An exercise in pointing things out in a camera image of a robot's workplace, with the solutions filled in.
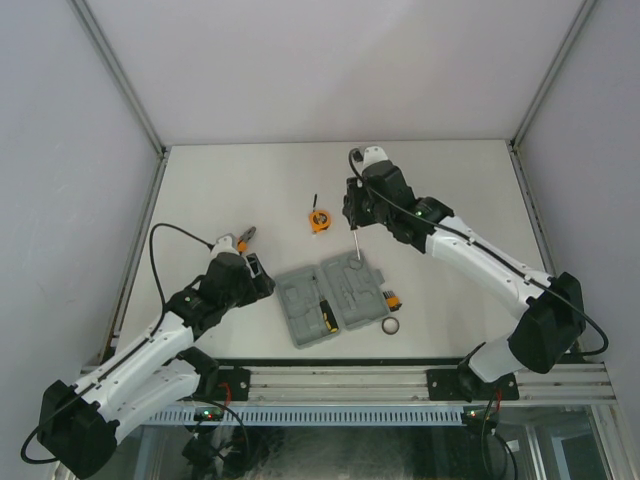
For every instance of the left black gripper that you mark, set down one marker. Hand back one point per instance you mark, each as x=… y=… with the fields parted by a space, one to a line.
x=259 y=286

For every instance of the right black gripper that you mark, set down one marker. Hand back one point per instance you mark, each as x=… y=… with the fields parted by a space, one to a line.
x=354 y=194

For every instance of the black yellow screwdriver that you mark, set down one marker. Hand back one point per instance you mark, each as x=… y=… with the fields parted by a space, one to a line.
x=356 y=243
x=326 y=310

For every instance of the grey plastic tool case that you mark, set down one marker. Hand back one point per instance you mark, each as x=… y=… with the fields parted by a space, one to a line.
x=353 y=289

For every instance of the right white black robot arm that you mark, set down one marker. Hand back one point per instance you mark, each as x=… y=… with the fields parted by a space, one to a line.
x=548 y=310

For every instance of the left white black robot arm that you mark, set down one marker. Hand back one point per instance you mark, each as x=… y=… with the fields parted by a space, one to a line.
x=81 y=424

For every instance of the orange black pliers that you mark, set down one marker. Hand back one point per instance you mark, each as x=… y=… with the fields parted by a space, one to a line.
x=244 y=238

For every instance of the orange tape measure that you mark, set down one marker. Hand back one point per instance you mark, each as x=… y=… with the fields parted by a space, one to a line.
x=320 y=221

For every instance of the orange hex key set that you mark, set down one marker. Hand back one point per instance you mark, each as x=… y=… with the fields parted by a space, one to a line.
x=392 y=300

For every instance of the black tape roll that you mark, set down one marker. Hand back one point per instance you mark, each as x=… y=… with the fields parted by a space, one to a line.
x=390 y=325

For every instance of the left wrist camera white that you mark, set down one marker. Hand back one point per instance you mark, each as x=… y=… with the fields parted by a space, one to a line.
x=224 y=244

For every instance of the aluminium front rail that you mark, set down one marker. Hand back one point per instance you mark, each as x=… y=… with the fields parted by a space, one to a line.
x=571 y=384

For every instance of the right aluminium frame post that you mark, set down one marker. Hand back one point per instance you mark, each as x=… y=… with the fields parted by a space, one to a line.
x=576 y=26

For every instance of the aluminium frame post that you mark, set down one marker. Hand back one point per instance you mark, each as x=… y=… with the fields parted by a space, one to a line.
x=108 y=56
x=576 y=26

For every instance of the blue slotted cable duct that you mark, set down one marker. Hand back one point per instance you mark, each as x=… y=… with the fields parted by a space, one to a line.
x=301 y=416

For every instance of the left aluminium frame post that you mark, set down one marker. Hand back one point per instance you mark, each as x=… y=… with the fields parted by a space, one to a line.
x=108 y=56

